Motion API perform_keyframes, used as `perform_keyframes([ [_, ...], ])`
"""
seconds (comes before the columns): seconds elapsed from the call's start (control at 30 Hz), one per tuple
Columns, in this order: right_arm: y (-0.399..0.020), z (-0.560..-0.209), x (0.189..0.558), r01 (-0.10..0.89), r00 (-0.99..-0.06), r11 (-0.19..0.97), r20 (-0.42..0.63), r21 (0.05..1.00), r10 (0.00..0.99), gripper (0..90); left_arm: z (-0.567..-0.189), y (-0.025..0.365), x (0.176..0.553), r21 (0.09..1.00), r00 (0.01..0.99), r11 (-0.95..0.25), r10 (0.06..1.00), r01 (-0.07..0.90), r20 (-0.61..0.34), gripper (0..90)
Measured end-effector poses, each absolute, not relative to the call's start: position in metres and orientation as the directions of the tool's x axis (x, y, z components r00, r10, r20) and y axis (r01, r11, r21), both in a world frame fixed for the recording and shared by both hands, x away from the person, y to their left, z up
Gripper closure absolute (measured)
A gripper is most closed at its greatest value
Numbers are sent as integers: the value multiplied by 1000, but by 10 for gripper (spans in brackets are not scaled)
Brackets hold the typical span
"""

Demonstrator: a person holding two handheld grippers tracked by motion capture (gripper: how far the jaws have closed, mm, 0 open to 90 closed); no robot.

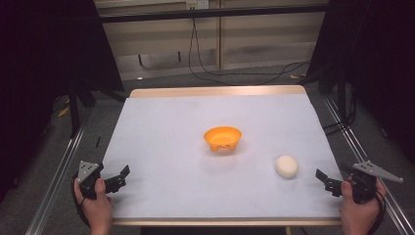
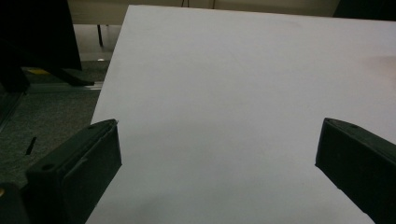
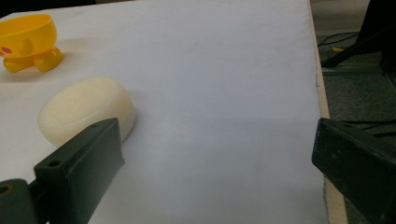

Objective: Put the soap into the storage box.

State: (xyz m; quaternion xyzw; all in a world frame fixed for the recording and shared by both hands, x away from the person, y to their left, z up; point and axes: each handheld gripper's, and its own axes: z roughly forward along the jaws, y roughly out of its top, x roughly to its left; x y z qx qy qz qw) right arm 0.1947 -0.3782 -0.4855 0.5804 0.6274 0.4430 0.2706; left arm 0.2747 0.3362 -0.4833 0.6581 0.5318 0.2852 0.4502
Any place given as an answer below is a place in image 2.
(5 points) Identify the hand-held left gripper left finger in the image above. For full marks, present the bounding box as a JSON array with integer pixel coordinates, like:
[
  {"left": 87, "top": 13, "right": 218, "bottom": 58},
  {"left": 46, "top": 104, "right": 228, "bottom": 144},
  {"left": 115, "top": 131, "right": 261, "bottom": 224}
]
[{"left": 25, "top": 119, "right": 122, "bottom": 224}]

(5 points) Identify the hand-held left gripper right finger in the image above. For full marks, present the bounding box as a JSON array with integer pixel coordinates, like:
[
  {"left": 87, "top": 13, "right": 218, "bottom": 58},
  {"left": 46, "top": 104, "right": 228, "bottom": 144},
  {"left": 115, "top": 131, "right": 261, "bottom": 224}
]
[{"left": 315, "top": 117, "right": 396, "bottom": 224}]

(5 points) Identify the thin black stand leg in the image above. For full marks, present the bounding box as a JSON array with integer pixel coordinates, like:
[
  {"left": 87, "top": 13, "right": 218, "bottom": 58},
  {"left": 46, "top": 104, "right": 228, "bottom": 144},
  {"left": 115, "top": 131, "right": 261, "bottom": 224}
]
[{"left": 96, "top": 24, "right": 105, "bottom": 48}]

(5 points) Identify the black equipment base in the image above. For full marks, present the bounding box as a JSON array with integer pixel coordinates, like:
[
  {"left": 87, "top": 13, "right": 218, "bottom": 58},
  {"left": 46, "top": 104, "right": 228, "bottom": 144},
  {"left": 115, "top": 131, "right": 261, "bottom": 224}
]
[{"left": 0, "top": 0, "right": 95, "bottom": 93}]

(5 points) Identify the dark curtain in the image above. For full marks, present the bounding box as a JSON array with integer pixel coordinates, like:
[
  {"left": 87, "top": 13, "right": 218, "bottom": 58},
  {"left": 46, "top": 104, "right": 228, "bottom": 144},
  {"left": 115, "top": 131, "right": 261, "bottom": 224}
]
[{"left": 332, "top": 0, "right": 396, "bottom": 22}]

